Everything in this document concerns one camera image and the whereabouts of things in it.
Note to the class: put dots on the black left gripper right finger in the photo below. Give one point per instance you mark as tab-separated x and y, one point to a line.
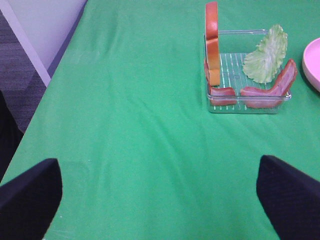
290	199

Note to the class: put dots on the pink plate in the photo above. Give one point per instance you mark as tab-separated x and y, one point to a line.
311	63

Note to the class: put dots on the short bacon strip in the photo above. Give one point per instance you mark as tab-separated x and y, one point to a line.
218	92

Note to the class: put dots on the clear left plastic container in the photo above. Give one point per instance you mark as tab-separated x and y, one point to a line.
234	45

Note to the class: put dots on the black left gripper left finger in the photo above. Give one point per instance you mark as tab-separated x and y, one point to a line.
29	202

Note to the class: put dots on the bread slice from container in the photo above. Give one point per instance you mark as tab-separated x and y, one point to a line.
212	42

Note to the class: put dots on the green lettuce leaf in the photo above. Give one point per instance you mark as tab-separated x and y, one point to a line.
262	64

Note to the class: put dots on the long bacon strip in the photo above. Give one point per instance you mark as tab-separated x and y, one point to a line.
283	82

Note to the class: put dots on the green tablecloth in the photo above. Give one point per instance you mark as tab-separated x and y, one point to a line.
141	156

